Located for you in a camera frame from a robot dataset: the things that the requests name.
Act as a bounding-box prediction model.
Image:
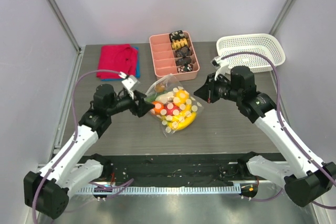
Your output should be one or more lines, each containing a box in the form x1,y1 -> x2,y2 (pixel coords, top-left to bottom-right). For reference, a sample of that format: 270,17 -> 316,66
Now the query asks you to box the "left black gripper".
106,89 -> 154,117

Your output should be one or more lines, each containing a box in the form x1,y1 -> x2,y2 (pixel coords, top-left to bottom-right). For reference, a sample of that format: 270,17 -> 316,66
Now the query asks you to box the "orange fruit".
151,101 -> 164,115

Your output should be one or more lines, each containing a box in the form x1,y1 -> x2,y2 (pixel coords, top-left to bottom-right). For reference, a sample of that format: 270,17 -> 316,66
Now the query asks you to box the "yellow bell pepper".
173,90 -> 192,110

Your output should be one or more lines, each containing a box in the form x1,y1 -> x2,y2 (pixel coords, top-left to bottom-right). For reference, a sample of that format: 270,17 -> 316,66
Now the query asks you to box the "brown kiwi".
154,83 -> 166,93

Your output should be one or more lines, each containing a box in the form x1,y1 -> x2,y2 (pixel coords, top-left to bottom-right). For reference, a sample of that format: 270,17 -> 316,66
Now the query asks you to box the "white radish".
155,91 -> 175,104

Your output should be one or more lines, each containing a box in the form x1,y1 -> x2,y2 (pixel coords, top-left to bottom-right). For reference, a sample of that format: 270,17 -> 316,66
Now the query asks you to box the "red apple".
165,103 -> 180,116

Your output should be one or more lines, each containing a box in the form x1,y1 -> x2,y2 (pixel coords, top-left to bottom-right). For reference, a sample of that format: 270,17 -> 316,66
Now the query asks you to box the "yellow banana bunch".
158,111 -> 197,133

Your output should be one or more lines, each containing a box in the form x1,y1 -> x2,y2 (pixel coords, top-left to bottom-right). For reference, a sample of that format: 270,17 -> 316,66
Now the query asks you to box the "clear polka dot zip bag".
145,74 -> 204,136

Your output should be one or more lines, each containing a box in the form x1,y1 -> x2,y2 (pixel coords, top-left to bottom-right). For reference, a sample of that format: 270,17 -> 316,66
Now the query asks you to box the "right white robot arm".
194,66 -> 335,207

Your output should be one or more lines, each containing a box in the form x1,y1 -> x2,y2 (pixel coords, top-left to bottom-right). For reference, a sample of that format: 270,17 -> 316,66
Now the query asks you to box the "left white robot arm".
23,84 -> 154,220

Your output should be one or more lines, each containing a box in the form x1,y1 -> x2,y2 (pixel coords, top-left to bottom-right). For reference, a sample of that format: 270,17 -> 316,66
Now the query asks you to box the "blue folded cloth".
100,46 -> 141,82

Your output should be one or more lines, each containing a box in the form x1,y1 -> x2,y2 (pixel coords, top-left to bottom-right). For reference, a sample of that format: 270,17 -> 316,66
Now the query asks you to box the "black white dotted sock roll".
177,64 -> 194,73

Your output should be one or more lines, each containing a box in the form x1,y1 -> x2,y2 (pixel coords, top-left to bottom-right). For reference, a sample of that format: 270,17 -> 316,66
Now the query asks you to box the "dark floral sock roll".
175,57 -> 192,67

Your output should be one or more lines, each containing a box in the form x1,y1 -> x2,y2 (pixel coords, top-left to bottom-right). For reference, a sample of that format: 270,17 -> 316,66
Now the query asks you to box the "dark brown sock roll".
175,46 -> 192,58

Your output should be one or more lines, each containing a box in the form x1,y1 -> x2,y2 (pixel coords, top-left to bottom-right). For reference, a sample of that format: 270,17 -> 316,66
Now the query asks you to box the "red folded cloth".
97,44 -> 139,80

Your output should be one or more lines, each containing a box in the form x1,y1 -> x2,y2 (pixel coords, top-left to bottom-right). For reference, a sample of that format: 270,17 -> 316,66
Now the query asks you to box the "pink divided organizer tray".
149,30 -> 200,81

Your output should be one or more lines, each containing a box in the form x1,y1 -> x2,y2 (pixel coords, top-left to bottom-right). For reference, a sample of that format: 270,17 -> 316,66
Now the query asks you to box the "yellow patterned sock roll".
171,38 -> 188,50

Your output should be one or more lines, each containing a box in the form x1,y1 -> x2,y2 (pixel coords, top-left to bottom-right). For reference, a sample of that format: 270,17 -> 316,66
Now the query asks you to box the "black patterned sock roll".
169,30 -> 185,42

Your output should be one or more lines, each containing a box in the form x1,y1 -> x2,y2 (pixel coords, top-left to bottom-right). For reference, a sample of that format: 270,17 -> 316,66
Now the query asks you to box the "white perforated plastic basket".
216,34 -> 286,73

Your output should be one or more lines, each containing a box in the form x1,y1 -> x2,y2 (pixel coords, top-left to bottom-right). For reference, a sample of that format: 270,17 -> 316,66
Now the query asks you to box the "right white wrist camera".
211,56 -> 229,81

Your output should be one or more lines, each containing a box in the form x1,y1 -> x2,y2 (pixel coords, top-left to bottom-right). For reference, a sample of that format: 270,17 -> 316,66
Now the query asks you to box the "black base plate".
94,154 -> 264,187

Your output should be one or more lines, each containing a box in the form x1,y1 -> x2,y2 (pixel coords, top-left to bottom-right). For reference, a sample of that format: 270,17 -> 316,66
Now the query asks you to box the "white slotted cable duct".
76,184 -> 241,196

